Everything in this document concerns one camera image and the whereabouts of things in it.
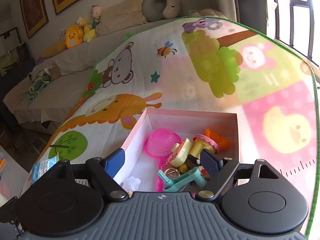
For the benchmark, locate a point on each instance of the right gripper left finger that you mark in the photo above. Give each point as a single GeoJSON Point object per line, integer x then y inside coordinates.
{"type": "Point", "coordinates": [102, 172]}

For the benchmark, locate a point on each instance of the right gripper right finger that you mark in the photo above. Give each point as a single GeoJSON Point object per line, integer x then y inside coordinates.
{"type": "Point", "coordinates": [221, 172]}

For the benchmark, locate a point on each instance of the orange pumpkin toy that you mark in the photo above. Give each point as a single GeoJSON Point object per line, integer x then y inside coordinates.
{"type": "Point", "coordinates": [222, 142]}

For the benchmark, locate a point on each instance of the teal toy hair dryer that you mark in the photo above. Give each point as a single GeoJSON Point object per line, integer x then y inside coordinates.
{"type": "Point", "coordinates": [176, 184]}

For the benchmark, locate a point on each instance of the white star toy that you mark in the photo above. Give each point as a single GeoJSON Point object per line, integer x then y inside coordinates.
{"type": "Point", "coordinates": [131, 184]}

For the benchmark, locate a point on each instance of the cream yellow toy camera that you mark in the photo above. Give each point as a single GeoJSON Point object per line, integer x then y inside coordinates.
{"type": "Point", "coordinates": [180, 152]}

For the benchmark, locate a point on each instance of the blue tissue packet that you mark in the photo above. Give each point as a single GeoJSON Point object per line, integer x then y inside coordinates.
{"type": "Point", "coordinates": [40, 168]}

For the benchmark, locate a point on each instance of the pink plastic strainer basket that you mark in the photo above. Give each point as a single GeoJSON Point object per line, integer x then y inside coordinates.
{"type": "Point", "coordinates": [157, 148]}

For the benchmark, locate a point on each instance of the cartoon boy keychain figure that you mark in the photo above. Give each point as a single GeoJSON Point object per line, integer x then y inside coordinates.
{"type": "Point", "coordinates": [194, 154]}

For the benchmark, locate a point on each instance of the pink cardboard box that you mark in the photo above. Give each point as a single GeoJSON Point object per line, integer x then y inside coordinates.
{"type": "Point", "coordinates": [186, 124]}

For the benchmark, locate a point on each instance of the beige covered sofa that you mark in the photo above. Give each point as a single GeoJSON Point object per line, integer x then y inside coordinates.
{"type": "Point", "coordinates": [55, 102]}

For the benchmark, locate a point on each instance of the green knitted cloth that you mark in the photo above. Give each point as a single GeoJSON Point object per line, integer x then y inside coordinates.
{"type": "Point", "coordinates": [42, 80]}

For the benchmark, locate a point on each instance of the cartoon animal play mat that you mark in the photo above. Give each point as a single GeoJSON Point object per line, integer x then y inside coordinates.
{"type": "Point", "coordinates": [232, 69]}

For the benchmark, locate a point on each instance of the yellow duck plush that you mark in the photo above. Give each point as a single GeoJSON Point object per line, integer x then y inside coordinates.
{"type": "Point", "coordinates": [74, 36]}

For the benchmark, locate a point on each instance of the small doll plush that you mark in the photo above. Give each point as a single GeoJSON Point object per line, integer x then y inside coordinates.
{"type": "Point", "coordinates": [96, 14]}

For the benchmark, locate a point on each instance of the beige cushion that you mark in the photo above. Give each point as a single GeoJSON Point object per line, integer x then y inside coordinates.
{"type": "Point", "coordinates": [121, 16]}

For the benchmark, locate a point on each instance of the grey neck pillow bear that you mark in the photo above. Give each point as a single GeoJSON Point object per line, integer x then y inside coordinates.
{"type": "Point", "coordinates": [155, 10]}

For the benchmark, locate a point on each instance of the red gold framed picture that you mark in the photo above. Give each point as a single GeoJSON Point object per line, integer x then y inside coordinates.
{"type": "Point", "coordinates": [34, 16]}

